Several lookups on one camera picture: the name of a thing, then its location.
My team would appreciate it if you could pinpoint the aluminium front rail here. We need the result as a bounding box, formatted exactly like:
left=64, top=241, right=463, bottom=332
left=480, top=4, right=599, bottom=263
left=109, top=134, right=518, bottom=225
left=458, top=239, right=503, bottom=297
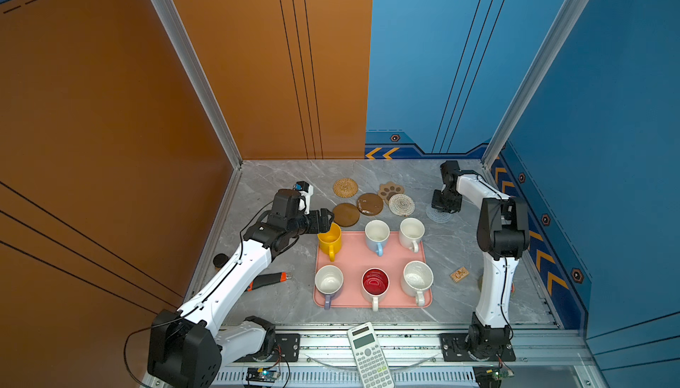
left=198, top=324, right=607, bottom=387

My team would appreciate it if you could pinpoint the aluminium frame post right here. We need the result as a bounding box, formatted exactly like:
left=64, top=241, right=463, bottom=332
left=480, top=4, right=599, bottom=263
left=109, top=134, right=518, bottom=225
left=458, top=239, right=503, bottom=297
left=481, top=0, right=590, bottom=170

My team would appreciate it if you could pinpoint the white calculator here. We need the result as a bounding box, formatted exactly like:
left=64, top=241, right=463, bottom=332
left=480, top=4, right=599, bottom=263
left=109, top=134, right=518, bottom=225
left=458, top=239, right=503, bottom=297
left=347, top=322, right=395, bottom=388

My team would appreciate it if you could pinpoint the white mug red inside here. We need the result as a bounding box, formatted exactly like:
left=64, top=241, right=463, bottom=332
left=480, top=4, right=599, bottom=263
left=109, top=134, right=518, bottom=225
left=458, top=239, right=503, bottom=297
left=361, top=268, right=390, bottom=312

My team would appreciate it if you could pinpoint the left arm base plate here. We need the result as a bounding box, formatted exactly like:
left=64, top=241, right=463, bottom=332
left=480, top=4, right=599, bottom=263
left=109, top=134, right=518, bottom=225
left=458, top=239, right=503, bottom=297
left=237, top=332, right=301, bottom=363

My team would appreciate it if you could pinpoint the glossy brown wooden coaster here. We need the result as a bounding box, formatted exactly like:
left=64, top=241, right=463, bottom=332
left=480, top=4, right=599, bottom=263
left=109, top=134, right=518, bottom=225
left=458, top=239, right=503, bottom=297
left=356, top=193, right=384, bottom=216

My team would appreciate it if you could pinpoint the white mug purple handle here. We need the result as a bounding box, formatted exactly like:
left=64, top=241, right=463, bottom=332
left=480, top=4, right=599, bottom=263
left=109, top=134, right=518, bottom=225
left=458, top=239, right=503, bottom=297
left=314, top=265, right=345, bottom=310

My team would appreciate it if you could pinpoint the aluminium frame post left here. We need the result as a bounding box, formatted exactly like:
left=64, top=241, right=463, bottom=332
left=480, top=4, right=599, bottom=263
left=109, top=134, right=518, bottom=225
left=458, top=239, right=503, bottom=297
left=151, top=0, right=243, bottom=170

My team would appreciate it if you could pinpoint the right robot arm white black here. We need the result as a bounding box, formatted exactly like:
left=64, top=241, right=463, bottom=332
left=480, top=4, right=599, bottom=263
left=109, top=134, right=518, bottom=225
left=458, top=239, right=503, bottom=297
left=431, top=161, right=531, bottom=361

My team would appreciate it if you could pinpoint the small wooden block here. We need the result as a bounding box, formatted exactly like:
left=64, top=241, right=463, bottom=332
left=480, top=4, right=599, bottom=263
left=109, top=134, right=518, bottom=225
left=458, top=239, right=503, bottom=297
left=451, top=267, right=469, bottom=283

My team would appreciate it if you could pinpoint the yellow mug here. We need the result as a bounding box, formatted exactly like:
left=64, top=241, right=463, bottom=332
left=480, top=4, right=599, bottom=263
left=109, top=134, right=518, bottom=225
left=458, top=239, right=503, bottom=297
left=317, top=223, right=342, bottom=262

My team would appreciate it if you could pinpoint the white mug back right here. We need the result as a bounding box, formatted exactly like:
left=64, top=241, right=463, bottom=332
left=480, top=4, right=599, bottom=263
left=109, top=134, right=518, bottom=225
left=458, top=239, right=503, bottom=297
left=398, top=217, right=425, bottom=253

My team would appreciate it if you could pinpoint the orange black utility knife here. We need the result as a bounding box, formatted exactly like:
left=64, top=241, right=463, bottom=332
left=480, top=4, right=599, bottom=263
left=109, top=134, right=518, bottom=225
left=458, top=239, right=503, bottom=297
left=246, top=272, right=292, bottom=292

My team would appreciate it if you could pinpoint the cork paw print coaster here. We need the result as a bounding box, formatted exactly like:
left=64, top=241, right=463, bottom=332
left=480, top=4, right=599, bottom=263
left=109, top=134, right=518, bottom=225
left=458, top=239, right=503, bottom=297
left=377, top=182, right=405, bottom=204

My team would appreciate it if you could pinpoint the rattan woven round coaster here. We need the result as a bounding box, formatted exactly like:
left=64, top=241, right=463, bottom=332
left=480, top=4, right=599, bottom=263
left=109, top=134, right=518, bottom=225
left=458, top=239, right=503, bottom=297
left=333, top=177, right=359, bottom=198

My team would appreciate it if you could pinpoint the white mug blue handle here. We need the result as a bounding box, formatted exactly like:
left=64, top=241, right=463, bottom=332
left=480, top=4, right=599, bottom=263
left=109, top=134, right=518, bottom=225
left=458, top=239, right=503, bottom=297
left=364, top=220, right=391, bottom=257

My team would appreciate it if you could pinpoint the left circuit board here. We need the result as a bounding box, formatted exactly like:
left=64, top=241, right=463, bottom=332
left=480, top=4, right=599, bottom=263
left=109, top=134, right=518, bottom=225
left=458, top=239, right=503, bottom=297
left=244, top=368, right=282, bottom=387

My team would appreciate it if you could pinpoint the right circuit board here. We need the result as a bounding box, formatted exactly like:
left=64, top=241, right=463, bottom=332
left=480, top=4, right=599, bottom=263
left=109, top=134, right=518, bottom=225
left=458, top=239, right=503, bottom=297
left=473, top=367, right=515, bottom=388

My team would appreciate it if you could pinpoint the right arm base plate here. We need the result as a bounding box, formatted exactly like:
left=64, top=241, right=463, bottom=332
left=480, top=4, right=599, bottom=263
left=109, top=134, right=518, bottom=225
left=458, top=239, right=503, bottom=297
left=439, top=332, right=516, bottom=362

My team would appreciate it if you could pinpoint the pink tray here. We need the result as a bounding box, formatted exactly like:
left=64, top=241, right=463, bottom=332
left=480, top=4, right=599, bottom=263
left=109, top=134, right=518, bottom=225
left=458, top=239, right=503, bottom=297
left=315, top=231, right=426, bottom=308

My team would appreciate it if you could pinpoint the aluminium frame post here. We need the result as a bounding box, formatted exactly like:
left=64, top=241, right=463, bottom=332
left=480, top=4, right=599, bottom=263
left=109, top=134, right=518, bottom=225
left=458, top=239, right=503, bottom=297
left=151, top=0, right=243, bottom=170
left=481, top=0, right=590, bottom=170

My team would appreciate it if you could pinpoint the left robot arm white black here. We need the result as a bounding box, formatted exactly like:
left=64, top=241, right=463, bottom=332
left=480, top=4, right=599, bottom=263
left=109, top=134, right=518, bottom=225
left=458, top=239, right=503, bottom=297
left=147, top=182, right=335, bottom=387

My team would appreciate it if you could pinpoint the plain brown wooden coaster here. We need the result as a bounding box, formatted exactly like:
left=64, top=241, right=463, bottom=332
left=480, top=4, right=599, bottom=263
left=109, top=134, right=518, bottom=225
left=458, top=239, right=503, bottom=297
left=333, top=203, right=361, bottom=228

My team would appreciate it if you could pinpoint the multicolour woven round coaster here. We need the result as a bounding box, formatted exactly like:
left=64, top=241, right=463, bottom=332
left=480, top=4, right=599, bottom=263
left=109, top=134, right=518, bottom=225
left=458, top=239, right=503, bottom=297
left=388, top=194, right=415, bottom=217

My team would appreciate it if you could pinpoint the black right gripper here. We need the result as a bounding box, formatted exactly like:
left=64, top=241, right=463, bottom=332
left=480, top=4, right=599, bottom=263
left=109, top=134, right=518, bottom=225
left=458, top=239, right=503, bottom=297
left=430, top=190, right=461, bottom=213

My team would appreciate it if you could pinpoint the brown spice jar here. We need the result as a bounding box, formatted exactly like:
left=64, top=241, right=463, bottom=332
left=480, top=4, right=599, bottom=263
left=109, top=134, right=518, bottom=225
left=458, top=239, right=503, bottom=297
left=212, top=253, right=230, bottom=271

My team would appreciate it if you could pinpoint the light blue woven coaster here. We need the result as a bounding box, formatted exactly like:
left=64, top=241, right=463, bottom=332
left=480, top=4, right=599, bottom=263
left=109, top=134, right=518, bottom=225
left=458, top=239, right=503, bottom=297
left=426, top=207, right=453, bottom=224

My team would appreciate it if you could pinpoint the circuit board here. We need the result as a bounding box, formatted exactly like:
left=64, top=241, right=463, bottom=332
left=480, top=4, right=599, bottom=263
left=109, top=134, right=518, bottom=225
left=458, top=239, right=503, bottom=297
left=244, top=368, right=282, bottom=387
left=473, top=367, right=515, bottom=388

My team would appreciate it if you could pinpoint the white mug front right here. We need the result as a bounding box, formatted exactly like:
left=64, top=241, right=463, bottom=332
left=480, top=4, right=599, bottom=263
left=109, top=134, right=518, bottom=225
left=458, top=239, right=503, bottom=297
left=400, top=260, right=434, bottom=308

